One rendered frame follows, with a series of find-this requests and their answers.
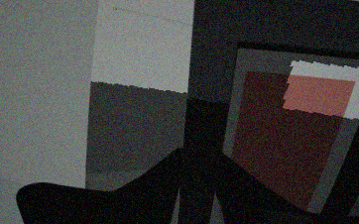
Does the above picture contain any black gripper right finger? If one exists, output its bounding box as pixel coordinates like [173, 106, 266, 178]
[215, 153, 359, 224]

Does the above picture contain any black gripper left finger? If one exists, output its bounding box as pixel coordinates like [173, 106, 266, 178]
[16, 148, 183, 224]

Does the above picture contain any black picture frame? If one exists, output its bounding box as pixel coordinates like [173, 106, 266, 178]
[177, 0, 359, 224]

